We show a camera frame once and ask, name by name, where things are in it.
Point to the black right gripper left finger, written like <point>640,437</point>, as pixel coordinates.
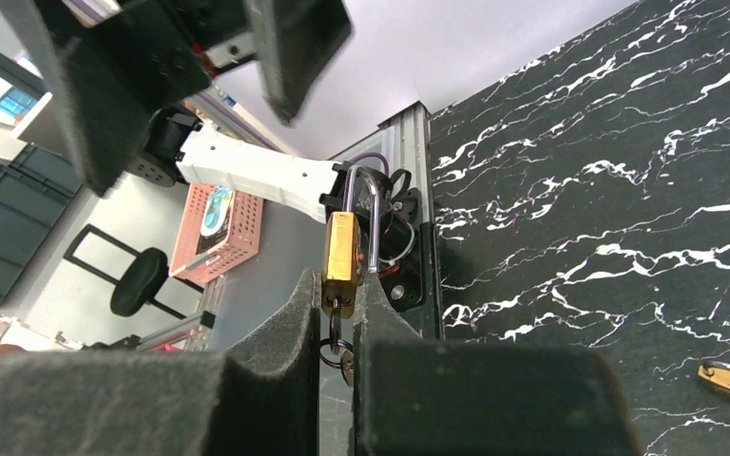
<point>259,397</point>

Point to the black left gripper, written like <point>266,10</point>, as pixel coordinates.
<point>108,80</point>

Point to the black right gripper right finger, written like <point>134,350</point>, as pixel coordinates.
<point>419,396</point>

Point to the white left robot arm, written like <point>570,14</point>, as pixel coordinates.
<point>202,155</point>

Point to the pink plastic basket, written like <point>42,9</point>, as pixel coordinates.
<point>219,230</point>

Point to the black round stool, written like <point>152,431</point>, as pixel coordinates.
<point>140,282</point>

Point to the dark storage crates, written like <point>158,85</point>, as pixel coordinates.
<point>35,190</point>

